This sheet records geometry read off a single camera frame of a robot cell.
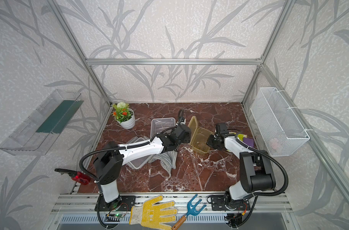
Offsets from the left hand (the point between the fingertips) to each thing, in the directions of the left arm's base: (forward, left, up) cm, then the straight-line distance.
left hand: (187, 133), depth 87 cm
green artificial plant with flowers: (+13, +43, +3) cm, 45 cm away
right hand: (-1, -14, -9) cm, 17 cm away
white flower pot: (+12, +41, -7) cm, 43 cm away
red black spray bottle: (-25, +58, -3) cm, 63 cm away
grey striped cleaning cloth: (-14, +12, -8) cm, 20 cm away
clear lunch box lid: (-14, +29, -13) cm, 34 cm away
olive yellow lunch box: (+5, -9, -13) cm, 17 cm away
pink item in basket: (-12, -45, +8) cm, 47 cm away
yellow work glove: (-41, +19, -12) cm, 46 cm away
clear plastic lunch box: (+16, +20, -14) cm, 29 cm away
